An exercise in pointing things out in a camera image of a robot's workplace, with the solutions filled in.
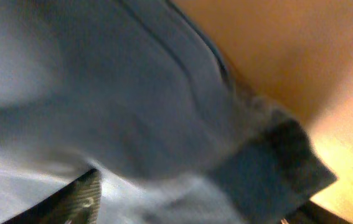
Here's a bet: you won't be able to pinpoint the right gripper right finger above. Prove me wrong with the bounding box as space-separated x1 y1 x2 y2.
283 201 351 224

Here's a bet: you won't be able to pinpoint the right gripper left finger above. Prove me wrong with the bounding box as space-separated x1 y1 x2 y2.
3 169 101 224

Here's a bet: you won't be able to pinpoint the navy blue denim shorts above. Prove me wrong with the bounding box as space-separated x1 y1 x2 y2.
0 1 336 223

